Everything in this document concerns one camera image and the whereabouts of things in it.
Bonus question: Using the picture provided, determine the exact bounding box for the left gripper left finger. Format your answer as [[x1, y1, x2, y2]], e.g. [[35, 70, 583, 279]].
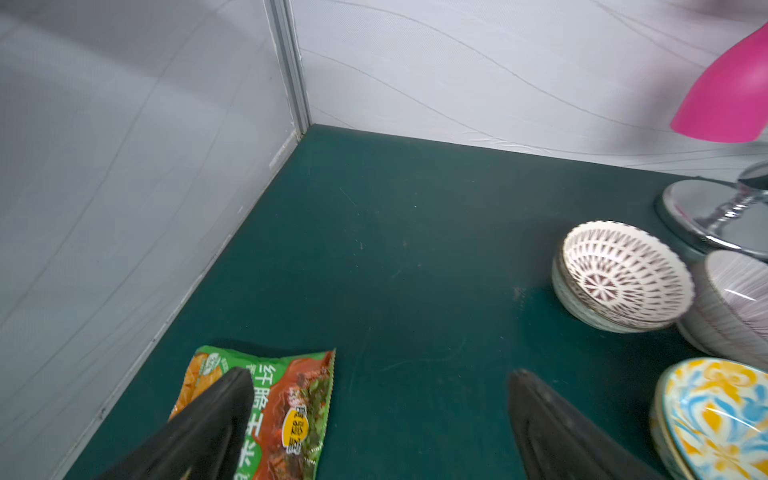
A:
[[100, 368, 253, 479]]

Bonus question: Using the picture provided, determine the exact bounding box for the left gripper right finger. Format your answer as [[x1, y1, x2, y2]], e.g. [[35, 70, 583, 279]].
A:
[[508, 369, 662, 480]]

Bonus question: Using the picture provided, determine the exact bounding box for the yellow blue ornament bowl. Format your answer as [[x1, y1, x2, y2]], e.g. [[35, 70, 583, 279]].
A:
[[655, 357, 767, 479]]

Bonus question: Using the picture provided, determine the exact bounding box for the white maroon leaf bowl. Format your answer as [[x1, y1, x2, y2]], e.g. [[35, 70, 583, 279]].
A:
[[555, 221, 695, 332]]

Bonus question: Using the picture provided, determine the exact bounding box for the purple striped bowl front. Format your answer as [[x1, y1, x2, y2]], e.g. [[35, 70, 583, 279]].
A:
[[677, 250, 767, 371]]

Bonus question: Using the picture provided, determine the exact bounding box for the yellow flower bowl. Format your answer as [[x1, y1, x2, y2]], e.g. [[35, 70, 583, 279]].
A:
[[649, 393, 695, 480]]

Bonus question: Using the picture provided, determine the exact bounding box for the white green triangle bowl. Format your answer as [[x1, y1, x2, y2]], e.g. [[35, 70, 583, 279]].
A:
[[551, 255, 645, 334]]

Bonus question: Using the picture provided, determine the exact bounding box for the green snack bag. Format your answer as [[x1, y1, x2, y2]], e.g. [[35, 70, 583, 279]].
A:
[[171, 345, 336, 479]]

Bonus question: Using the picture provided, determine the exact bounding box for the chrome glass holder stand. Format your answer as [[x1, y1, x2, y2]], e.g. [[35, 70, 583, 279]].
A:
[[655, 161, 767, 262]]

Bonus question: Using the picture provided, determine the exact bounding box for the pink plastic wine glass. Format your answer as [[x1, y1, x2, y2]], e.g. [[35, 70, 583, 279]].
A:
[[670, 26, 767, 144]]

